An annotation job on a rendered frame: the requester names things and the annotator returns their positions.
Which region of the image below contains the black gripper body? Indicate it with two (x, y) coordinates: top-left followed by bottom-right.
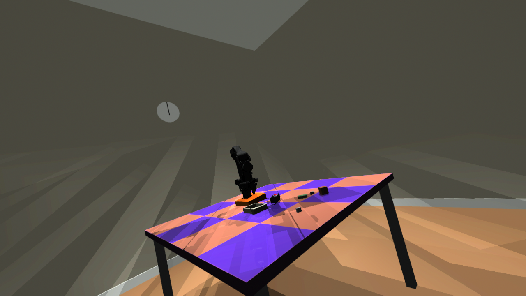
(239, 171), (258, 188)

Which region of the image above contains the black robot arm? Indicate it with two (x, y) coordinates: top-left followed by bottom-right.
(230, 145), (253, 199)

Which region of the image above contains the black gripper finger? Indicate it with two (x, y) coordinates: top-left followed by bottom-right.
(242, 186), (251, 197)
(250, 183), (257, 195)

